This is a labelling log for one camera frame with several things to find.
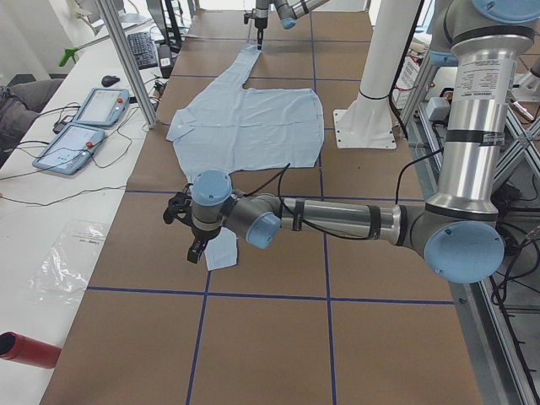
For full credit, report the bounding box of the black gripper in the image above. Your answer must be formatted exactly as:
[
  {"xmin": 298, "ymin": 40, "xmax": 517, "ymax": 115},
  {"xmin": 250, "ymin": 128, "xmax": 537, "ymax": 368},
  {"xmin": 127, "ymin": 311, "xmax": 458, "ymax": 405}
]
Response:
[
  {"xmin": 163, "ymin": 192, "xmax": 219, "ymax": 264},
  {"xmin": 244, "ymin": 10, "xmax": 268, "ymax": 51}
]

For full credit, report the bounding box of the upper teach pendant tablet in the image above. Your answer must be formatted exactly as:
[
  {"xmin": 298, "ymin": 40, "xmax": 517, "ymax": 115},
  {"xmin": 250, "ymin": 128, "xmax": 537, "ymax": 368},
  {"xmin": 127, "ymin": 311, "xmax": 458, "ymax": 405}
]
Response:
[{"xmin": 73, "ymin": 88, "xmax": 130, "ymax": 128}]

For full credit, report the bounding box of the black keyboard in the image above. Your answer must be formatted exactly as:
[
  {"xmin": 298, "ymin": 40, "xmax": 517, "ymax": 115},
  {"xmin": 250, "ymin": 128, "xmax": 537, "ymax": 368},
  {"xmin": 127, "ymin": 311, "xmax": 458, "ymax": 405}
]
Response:
[{"xmin": 127, "ymin": 32, "xmax": 158, "ymax": 70}]

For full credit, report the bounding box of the aluminium frame post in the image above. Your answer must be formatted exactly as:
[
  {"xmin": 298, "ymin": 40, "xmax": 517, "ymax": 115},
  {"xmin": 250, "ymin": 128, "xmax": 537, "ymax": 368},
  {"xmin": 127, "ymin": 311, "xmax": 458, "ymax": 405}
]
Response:
[{"xmin": 95, "ymin": 0, "xmax": 158, "ymax": 129}]

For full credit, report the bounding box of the lower teach pendant tablet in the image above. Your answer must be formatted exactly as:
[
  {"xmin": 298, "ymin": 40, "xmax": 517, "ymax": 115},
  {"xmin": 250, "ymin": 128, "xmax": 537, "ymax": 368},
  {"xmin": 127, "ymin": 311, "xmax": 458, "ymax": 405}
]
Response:
[{"xmin": 32, "ymin": 123, "xmax": 105, "ymax": 176}]

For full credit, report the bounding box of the black computer mouse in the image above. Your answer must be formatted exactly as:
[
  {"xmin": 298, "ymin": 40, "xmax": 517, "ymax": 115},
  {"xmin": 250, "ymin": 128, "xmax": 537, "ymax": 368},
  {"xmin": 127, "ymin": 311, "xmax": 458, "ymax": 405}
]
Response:
[{"xmin": 101, "ymin": 75, "xmax": 120, "ymax": 88}]

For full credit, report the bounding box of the seated person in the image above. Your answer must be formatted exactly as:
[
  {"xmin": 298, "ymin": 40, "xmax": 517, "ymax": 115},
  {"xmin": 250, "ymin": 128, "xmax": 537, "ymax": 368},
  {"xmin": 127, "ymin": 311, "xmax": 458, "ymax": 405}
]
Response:
[{"xmin": 1, "ymin": 78, "xmax": 63, "ymax": 165}]

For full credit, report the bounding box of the teach pendant tablet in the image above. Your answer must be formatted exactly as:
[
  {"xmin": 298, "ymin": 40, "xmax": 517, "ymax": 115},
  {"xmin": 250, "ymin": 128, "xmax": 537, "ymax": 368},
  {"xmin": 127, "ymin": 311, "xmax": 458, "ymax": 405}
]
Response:
[
  {"xmin": 32, "ymin": 123, "xmax": 105, "ymax": 176},
  {"xmin": 73, "ymin": 88, "xmax": 130, "ymax": 128}
]

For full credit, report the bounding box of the light blue striped shirt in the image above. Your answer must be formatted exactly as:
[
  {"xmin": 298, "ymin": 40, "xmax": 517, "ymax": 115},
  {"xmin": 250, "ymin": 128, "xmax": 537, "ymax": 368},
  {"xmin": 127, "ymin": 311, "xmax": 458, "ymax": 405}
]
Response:
[{"xmin": 166, "ymin": 45, "xmax": 324, "ymax": 270}]

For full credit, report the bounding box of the clear plastic bag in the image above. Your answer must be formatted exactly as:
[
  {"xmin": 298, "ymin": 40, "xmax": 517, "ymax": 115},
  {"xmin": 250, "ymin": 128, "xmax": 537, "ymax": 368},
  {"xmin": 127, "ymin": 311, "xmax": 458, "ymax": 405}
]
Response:
[{"xmin": 18, "ymin": 219, "xmax": 111, "ymax": 311}]

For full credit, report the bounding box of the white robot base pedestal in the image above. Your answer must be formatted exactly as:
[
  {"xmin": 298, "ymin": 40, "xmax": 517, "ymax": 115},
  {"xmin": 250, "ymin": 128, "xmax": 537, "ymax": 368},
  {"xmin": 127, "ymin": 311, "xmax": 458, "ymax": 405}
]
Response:
[{"xmin": 333, "ymin": 0, "xmax": 422, "ymax": 149}]

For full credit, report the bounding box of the red cylinder bottle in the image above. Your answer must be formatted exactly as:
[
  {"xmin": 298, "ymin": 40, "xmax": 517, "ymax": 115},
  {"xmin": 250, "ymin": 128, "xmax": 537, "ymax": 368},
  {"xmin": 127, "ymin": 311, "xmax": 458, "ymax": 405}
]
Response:
[{"xmin": 1, "ymin": 332, "xmax": 62, "ymax": 369}]

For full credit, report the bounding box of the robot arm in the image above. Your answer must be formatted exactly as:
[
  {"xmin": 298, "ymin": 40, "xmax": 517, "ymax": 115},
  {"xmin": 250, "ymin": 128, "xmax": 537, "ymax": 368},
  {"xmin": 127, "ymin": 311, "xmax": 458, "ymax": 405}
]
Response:
[
  {"xmin": 244, "ymin": 0, "xmax": 328, "ymax": 51},
  {"xmin": 158, "ymin": 11, "xmax": 449, "ymax": 300}
]

